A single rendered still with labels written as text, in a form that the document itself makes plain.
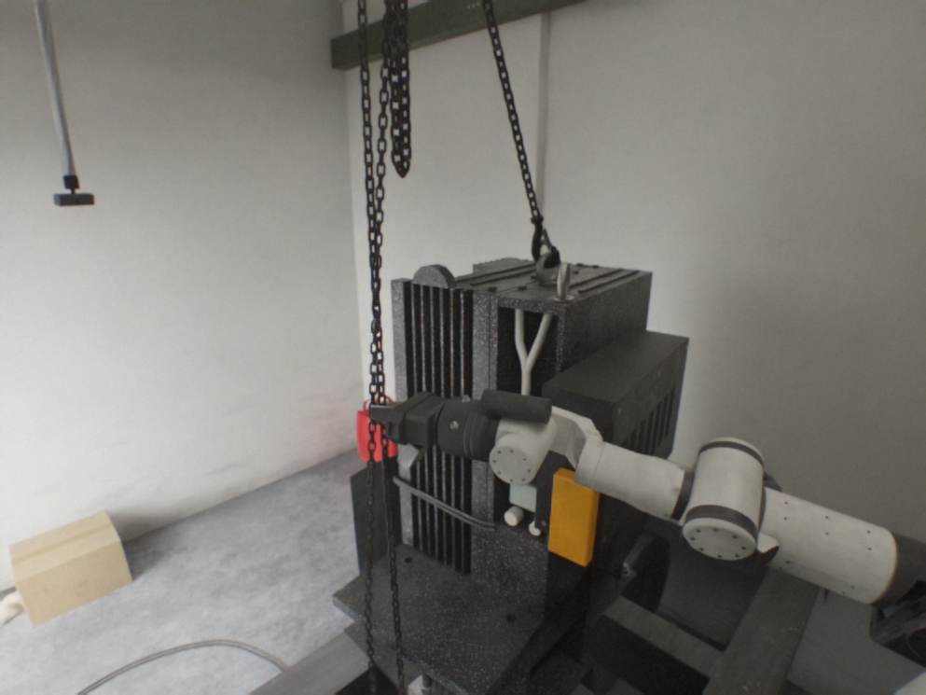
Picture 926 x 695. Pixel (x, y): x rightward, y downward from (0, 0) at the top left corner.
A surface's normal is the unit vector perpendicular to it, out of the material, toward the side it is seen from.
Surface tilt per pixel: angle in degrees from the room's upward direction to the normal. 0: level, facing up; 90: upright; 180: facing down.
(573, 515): 90
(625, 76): 90
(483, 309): 90
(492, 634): 0
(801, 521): 27
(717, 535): 114
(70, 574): 90
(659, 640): 0
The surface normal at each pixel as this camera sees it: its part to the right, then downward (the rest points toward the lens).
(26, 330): 0.71, 0.22
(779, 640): 0.00, -0.95
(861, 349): -0.70, 0.22
